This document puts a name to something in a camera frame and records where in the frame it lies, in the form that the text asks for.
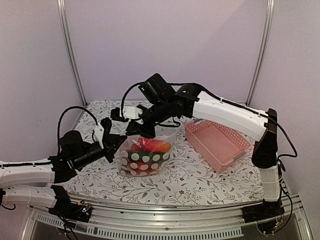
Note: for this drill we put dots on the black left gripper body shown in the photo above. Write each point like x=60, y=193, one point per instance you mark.
x=84, y=160

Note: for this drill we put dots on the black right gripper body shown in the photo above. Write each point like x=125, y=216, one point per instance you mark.
x=160, y=112

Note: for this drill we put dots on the clear zip top bag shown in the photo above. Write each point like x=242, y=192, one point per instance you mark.
x=163, y=134

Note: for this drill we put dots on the red wrinkled apple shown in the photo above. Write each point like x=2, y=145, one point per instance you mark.
x=150, y=145

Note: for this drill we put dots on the red chili pepper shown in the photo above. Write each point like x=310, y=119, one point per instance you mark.
x=161, y=147

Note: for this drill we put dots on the pink plastic basket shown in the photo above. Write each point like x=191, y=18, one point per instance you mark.
x=220, y=146

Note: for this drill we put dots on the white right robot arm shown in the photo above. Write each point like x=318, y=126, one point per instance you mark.
x=259, y=125

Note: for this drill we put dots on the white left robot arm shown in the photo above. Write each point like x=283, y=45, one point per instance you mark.
x=37, y=183

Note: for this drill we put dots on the floral table cloth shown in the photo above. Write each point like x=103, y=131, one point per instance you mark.
x=187, y=179

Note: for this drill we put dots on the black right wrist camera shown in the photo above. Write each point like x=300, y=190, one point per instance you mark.
x=127, y=113

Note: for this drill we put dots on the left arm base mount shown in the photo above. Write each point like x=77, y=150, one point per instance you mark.
x=79, y=211

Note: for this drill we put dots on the aluminium front rail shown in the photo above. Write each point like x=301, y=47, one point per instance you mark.
x=116, y=220

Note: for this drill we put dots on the right aluminium frame post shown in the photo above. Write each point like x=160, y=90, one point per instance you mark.
x=262, y=50

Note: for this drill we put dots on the aluminium frame post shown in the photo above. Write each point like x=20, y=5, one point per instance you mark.
x=61, y=7
x=262, y=50

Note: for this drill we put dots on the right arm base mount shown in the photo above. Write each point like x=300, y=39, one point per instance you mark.
x=267, y=216

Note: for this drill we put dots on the left aluminium frame post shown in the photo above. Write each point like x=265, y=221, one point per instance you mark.
x=61, y=7

